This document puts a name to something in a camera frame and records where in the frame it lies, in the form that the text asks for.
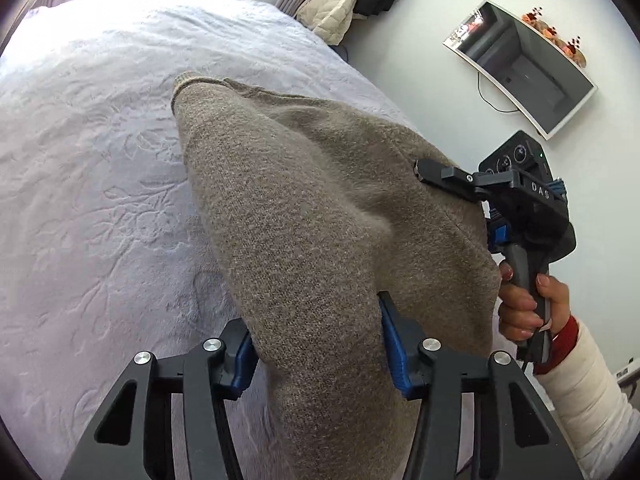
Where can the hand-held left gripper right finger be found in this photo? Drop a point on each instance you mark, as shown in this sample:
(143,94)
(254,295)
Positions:
(397,350)

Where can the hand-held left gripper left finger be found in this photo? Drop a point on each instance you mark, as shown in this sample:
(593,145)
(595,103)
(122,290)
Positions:
(240,360)

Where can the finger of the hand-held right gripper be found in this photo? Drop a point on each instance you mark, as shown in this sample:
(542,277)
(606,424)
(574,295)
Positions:
(450,176)
(499,232)

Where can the brown knit sweater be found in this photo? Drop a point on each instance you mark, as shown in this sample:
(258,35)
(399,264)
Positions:
(310,220)

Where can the person's right forearm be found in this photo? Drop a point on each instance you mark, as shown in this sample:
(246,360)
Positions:
(590,400)

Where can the person's right hand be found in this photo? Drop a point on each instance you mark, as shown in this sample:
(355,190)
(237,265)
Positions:
(522,305)

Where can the orange floral decoration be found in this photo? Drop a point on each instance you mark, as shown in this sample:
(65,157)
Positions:
(555,35)

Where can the cream puffer jacket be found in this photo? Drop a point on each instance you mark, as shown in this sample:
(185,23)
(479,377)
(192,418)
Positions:
(330,7)

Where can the lavender embossed bedspread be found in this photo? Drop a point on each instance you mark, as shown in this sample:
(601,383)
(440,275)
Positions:
(100,185)

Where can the wall-mounted television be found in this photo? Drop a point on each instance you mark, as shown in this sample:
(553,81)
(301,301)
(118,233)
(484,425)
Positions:
(530,70)

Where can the wall socket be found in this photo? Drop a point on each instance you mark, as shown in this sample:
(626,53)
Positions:
(627,370)

